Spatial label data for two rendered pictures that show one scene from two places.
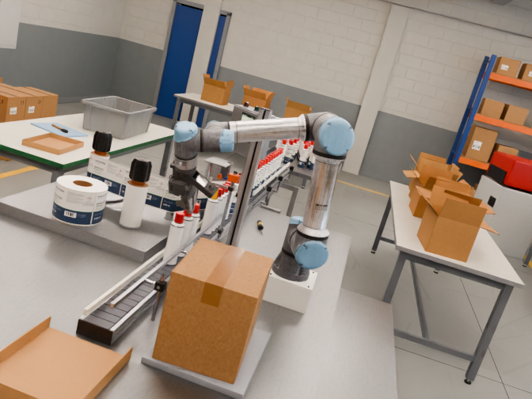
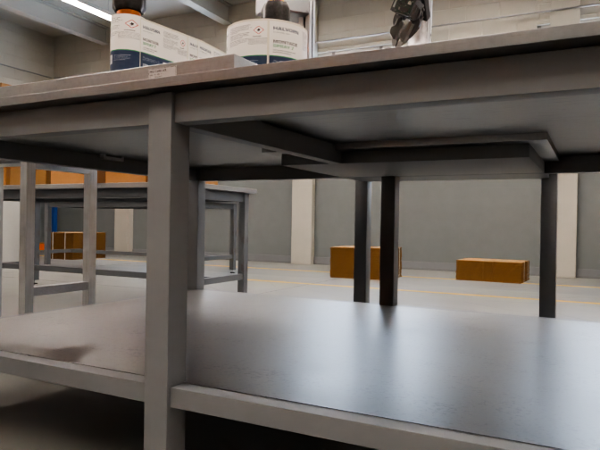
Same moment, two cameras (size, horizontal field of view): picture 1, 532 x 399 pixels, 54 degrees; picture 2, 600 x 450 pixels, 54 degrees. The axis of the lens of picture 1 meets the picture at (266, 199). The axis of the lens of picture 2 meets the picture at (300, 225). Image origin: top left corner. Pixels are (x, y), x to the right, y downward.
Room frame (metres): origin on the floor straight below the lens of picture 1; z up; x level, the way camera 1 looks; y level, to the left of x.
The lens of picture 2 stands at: (1.48, 2.10, 0.55)
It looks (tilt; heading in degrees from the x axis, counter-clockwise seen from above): 0 degrees down; 289
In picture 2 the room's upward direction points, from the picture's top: 1 degrees clockwise
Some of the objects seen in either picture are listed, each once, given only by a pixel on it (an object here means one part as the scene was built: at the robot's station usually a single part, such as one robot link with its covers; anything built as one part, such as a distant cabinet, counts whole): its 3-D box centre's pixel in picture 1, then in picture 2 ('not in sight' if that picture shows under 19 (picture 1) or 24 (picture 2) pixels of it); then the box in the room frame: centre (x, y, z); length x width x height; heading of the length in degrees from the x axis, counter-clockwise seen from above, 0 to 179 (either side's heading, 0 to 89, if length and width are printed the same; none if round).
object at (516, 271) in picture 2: not in sight; (493, 270); (1.53, -4.30, 0.10); 0.64 x 0.52 x 0.20; 169
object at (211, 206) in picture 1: (210, 212); not in sight; (2.23, 0.22, 0.98); 0.05 x 0.05 x 0.20
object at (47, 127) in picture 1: (59, 129); not in sight; (3.67, 1.56, 0.81); 0.32 x 0.24 x 0.01; 68
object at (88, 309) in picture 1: (162, 252); not in sight; (1.84, 0.33, 0.90); 1.07 x 0.01 x 0.02; 171
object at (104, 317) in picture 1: (195, 244); not in sight; (2.12, 0.24, 0.86); 1.65 x 0.08 x 0.04; 171
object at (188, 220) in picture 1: (184, 231); not in sight; (1.92, 0.28, 0.98); 0.05 x 0.05 x 0.20
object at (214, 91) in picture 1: (216, 89); not in sight; (7.87, 1.13, 0.97); 0.47 x 0.41 x 0.37; 168
